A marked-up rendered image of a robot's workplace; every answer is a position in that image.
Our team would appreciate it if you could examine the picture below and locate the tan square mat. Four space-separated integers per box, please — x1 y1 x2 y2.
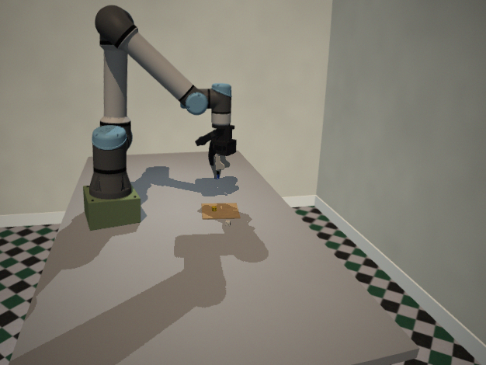
202 203 240 219

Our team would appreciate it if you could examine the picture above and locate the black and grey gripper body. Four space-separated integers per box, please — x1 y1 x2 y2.
209 124 237 156

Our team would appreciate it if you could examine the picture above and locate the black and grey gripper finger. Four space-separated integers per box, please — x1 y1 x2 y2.
217 155 230 175
208 145 225 179

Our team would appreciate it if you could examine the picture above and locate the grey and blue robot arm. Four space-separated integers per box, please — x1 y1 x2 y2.
89 5 232 200

